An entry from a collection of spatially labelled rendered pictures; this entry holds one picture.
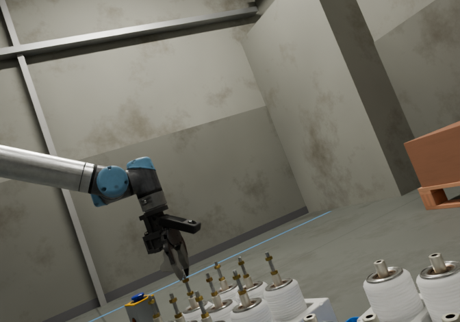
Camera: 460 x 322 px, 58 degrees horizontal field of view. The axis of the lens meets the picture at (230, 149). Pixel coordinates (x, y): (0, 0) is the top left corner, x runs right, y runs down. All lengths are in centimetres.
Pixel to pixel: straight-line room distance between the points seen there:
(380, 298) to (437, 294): 12
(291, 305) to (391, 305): 29
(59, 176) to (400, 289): 79
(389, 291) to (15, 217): 350
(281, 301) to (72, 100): 346
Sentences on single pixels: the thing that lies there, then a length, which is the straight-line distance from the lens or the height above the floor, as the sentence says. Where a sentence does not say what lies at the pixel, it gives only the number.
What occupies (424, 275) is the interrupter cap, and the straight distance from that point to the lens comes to 86.
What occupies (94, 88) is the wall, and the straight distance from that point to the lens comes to 432.
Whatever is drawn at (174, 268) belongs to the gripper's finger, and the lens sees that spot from 120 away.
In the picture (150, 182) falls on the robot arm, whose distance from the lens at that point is 120.
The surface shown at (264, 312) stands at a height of 23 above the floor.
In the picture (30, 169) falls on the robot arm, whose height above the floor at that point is 74.
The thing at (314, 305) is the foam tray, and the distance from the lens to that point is 113.
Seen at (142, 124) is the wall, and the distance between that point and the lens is 425.
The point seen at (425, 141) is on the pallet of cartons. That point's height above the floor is 40.
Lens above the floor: 52
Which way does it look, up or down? 6 degrees up
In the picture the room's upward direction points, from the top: 21 degrees counter-clockwise
